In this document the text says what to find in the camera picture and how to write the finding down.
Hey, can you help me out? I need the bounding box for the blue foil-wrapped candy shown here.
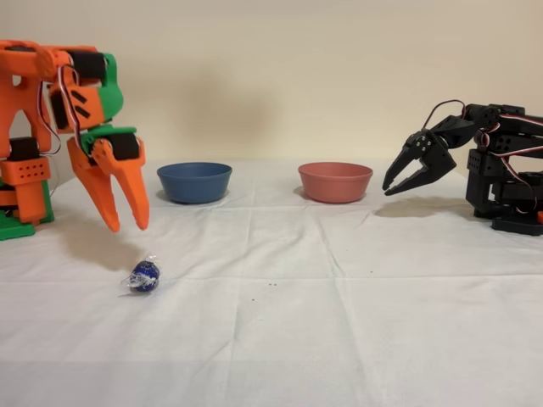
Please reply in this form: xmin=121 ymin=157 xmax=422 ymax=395
xmin=119 ymin=254 xmax=164 ymax=294

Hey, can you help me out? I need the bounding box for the blue bowl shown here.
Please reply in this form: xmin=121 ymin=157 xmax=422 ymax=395
xmin=156 ymin=161 xmax=233 ymax=205

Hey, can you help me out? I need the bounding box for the pink bowl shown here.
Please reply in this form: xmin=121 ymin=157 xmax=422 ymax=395
xmin=297 ymin=161 xmax=374 ymax=204

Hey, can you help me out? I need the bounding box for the white tablecloth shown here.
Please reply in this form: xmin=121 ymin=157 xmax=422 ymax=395
xmin=0 ymin=159 xmax=543 ymax=407

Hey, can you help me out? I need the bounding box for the black gripper servo cable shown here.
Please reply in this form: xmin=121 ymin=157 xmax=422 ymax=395
xmin=421 ymin=99 xmax=467 ymax=133

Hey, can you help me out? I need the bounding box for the black arm servo cable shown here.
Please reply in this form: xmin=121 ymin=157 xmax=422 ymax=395
xmin=474 ymin=110 xmax=543 ymax=214

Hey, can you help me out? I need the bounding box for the orange arm servo cable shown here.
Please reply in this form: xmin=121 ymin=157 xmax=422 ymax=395
xmin=36 ymin=63 xmax=84 ymax=198

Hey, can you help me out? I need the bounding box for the green base plate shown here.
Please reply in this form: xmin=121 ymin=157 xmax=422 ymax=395
xmin=0 ymin=209 xmax=36 ymax=243

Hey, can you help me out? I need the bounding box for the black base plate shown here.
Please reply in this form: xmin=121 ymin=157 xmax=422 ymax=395
xmin=490 ymin=214 xmax=543 ymax=237

